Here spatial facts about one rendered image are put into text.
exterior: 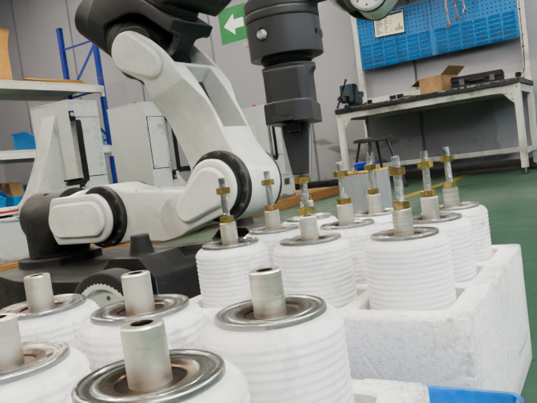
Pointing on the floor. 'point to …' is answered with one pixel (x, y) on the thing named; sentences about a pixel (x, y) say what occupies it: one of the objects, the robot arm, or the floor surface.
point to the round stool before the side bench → (376, 148)
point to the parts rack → (57, 93)
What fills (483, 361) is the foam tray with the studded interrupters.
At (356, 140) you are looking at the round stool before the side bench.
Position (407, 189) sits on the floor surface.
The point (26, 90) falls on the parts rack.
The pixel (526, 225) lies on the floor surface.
